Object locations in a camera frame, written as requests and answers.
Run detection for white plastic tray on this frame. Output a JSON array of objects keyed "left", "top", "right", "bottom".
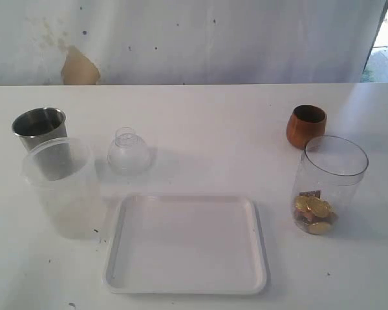
[{"left": 103, "top": 194, "right": 268, "bottom": 295}]

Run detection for clear shaker cup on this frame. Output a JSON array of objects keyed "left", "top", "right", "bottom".
[{"left": 290, "top": 135, "right": 369, "bottom": 229}]

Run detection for stainless steel cup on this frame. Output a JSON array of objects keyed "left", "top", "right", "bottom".
[{"left": 12, "top": 107, "right": 72, "bottom": 181}]

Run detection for clear shaker lid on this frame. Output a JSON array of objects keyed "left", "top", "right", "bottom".
[{"left": 107, "top": 127, "right": 151, "bottom": 175}]

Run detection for brown wooden cup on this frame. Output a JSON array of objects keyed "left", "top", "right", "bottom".
[{"left": 286, "top": 105, "right": 327, "bottom": 150}]

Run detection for chocolate pieces and gold coins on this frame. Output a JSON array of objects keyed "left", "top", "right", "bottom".
[{"left": 292, "top": 191, "right": 338, "bottom": 235}]

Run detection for translucent plastic container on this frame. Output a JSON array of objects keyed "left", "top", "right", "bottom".
[{"left": 22, "top": 138, "right": 105, "bottom": 240}]

